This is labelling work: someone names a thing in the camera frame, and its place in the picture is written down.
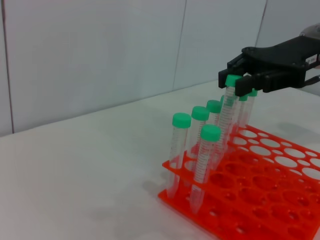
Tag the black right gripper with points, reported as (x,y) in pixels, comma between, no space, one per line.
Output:
(285,62)

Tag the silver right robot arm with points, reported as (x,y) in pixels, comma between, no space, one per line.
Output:
(312,30)

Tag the orange plastic test tube rack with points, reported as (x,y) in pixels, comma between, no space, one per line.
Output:
(255,185)

